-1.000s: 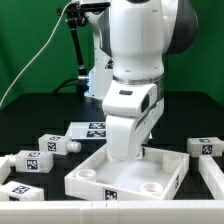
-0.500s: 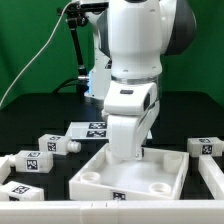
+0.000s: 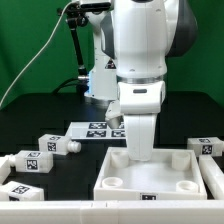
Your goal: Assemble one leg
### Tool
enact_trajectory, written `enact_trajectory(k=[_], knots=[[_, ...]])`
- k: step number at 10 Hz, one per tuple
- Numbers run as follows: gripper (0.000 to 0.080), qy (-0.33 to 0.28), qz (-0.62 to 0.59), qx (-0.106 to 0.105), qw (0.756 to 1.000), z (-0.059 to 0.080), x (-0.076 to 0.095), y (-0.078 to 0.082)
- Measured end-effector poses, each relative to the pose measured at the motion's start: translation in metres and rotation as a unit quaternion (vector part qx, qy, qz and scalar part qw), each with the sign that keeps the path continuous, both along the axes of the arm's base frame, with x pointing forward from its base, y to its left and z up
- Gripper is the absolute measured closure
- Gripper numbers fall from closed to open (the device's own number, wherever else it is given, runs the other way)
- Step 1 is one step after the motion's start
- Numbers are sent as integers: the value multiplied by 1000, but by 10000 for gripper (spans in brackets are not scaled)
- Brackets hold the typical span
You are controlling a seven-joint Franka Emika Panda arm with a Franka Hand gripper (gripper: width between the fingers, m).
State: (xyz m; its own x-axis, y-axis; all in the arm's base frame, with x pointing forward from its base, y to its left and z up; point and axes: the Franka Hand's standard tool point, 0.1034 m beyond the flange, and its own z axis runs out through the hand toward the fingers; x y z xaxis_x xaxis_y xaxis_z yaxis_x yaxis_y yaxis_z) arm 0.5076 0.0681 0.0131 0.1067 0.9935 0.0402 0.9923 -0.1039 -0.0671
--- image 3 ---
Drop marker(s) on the white obstacle fence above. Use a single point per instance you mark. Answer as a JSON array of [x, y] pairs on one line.
[[69, 201]]

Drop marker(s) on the white square tabletop tray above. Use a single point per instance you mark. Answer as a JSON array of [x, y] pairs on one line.
[[170, 174]]

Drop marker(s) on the black camera stand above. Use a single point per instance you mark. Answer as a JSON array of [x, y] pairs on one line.
[[76, 16]]

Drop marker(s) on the white marker plate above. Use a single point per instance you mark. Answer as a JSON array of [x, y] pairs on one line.
[[94, 130]]

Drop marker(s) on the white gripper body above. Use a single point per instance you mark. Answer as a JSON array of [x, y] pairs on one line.
[[140, 132]]

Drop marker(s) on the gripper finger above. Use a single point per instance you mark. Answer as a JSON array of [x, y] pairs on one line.
[[113, 115]]

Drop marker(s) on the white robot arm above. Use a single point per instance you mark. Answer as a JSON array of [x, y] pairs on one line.
[[140, 35]]

